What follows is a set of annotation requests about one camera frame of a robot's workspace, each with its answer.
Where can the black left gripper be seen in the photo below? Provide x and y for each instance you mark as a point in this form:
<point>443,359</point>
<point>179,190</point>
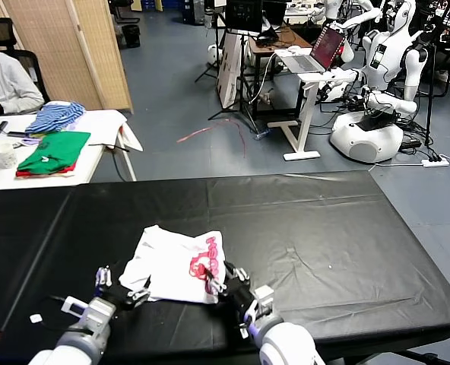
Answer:
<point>116,296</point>

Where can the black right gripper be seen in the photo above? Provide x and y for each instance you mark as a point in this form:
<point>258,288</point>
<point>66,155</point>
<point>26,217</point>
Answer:
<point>238,296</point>

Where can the white t-shirt with red print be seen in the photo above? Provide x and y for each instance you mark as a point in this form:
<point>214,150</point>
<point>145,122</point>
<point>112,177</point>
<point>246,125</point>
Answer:
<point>168,262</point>

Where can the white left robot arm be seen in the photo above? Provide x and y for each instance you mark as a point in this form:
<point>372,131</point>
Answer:
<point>77,342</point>

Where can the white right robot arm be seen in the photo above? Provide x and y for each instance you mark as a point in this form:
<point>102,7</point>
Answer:
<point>286,342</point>

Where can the blue striped clothes pile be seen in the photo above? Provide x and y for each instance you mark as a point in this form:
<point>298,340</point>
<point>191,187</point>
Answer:
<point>57,114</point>

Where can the small white tag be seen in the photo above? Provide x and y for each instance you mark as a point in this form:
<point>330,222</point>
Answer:
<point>36,318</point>

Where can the white side table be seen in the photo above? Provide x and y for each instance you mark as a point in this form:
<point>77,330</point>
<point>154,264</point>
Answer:
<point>88,163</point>

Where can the green folded shirt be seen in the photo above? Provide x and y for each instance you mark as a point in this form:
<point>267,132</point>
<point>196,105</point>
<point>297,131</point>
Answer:
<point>57,152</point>

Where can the red folded shirt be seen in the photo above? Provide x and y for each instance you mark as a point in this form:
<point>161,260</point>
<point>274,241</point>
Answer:
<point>23,174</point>

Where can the white cloth bag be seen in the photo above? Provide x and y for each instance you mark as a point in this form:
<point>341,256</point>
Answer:
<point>99,127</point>

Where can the lavender folded cloth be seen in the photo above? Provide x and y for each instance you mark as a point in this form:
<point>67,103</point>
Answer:
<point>75,123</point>

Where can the white paper cup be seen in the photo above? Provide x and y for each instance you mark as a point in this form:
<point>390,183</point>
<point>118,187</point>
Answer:
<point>5,156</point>

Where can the white laptop stand desk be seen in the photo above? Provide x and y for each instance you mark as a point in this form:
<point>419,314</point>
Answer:
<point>305,114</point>

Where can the black phone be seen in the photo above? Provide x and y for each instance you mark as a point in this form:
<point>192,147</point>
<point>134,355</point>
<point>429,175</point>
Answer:
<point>18,134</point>

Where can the white printed board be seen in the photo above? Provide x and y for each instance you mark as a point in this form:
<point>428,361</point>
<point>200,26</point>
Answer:
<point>229,72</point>

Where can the white round device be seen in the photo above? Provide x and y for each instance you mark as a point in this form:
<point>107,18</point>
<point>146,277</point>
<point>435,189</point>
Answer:
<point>212,53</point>

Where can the grey laptop with red screen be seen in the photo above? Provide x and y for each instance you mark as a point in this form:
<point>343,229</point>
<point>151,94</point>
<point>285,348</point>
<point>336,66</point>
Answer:
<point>305,62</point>

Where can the seated person in white hoodie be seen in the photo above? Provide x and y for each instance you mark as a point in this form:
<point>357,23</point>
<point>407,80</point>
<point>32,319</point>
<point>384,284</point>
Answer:
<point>8,83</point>

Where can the black tripod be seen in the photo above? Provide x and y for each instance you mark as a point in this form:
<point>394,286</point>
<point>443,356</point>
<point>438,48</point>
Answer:
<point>217,45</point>

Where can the white power strip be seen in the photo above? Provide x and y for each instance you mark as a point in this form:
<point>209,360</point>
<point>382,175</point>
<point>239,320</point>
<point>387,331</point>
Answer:
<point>436,162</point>

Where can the black office chair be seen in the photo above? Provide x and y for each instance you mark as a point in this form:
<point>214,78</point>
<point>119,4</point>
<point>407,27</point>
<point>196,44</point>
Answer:
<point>31,64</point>

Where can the white computer mouse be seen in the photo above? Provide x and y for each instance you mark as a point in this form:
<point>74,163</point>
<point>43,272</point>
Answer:
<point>294,49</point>

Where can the brown wooden desk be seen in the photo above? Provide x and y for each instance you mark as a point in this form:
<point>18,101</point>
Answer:
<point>286,38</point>

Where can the bamboo folding screen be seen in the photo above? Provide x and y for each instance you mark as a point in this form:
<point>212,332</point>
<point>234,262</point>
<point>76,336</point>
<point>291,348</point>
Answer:
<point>57,45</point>

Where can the black trash bin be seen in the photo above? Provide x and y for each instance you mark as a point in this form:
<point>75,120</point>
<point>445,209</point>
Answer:
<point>132,36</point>

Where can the black monitor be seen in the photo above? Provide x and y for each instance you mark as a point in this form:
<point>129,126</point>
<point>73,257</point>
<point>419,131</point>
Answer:
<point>244,15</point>

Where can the white humanoid robot on base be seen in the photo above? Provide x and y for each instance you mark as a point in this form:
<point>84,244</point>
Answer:
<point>388,57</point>

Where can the black stand pole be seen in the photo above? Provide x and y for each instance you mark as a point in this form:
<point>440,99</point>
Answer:
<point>431,95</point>

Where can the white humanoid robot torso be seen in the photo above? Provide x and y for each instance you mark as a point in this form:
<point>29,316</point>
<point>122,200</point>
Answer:
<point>333,9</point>

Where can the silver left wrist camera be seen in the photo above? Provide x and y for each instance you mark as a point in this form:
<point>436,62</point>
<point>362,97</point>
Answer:
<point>97,311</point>

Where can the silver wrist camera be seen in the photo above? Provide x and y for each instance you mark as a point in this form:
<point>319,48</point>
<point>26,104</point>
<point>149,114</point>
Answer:
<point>265,300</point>
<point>97,311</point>

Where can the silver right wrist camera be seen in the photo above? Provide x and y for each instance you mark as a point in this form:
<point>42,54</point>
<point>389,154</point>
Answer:
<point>265,300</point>

